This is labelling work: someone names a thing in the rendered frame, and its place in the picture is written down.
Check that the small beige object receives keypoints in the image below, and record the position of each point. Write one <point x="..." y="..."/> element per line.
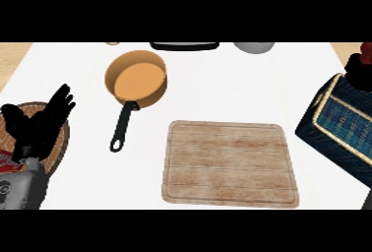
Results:
<point x="112" y="43"/>

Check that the wooden cutting board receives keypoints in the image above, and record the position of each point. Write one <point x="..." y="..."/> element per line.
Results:
<point x="230" y="164"/>

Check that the red bell pepper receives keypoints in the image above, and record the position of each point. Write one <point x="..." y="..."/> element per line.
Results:
<point x="366" y="52"/>

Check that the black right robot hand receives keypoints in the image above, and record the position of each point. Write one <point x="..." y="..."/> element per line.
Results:
<point x="358" y="75"/>

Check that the red and white packet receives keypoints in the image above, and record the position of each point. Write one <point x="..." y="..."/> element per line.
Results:
<point x="6" y="161"/>

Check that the round brown wicker basket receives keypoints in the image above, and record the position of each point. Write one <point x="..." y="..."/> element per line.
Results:
<point x="59" y="144"/>

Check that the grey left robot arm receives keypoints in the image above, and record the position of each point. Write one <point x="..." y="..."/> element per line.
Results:
<point x="19" y="190"/>

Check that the blue wicker basket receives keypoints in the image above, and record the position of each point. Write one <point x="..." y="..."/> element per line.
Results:
<point x="338" y="128"/>

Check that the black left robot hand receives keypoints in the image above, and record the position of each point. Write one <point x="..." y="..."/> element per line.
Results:
<point x="41" y="131"/>

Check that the grey bowl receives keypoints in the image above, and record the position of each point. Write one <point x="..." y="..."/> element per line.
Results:
<point x="254" y="47"/>

